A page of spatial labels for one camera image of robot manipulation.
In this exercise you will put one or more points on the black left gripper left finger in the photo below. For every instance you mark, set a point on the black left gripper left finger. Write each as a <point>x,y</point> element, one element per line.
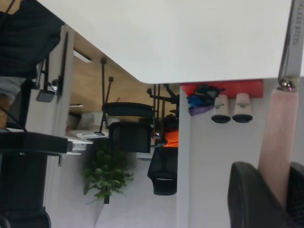
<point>251,202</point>

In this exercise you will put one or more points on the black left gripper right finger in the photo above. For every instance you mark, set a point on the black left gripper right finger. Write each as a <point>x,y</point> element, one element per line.
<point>298,190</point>

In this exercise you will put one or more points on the black monitor on arm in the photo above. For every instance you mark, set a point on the black monitor on arm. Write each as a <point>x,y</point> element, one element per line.
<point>62,66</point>

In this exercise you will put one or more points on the white paper cup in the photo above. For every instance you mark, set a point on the white paper cup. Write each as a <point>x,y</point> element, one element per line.
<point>221,109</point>
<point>242,108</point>

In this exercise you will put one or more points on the black mesh office chair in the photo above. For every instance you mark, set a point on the black mesh office chair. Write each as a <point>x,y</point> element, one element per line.
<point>129,137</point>
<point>164,175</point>

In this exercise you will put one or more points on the orange cloth item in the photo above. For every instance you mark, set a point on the orange cloth item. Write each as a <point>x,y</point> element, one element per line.
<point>172,139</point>

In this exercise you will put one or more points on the blue and purple bag pile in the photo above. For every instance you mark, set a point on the blue and purple bag pile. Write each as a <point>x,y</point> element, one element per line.
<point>200,99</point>

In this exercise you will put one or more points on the red box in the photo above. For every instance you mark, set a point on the red box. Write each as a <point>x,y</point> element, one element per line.
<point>244,88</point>

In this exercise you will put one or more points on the green potted plant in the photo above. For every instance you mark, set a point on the green potted plant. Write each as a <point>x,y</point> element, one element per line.
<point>107,171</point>

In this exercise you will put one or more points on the black tripod stand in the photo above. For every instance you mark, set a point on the black tripod stand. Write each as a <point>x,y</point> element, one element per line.
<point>104,95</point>

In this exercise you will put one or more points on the black machine base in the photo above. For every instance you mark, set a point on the black machine base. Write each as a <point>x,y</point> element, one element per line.
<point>21,171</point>

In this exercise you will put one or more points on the person in black shirt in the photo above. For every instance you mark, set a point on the person in black shirt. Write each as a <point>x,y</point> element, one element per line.
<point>23,42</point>

